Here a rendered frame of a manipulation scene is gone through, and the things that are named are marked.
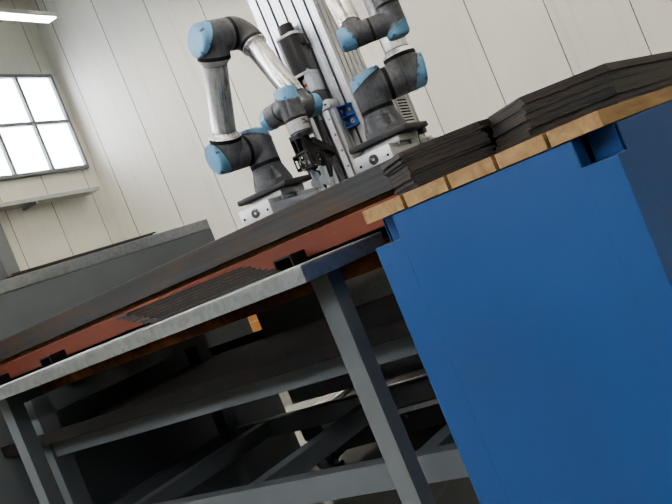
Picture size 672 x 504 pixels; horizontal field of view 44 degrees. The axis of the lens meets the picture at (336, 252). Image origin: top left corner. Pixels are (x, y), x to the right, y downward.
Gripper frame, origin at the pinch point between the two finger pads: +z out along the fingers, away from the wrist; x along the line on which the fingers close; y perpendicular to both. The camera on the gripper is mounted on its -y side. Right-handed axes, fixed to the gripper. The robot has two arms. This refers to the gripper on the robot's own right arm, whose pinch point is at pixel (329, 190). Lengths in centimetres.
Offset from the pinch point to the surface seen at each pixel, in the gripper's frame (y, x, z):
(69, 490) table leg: 82, -68, 53
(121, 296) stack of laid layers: 83, -13, 8
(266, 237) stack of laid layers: 83, 38, 10
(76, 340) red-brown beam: 83, -36, 14
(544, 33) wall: -933, -220, -140
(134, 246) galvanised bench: 12, -82, -10
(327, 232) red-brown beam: 83, 54, 14
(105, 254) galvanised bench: 25, -82, -11
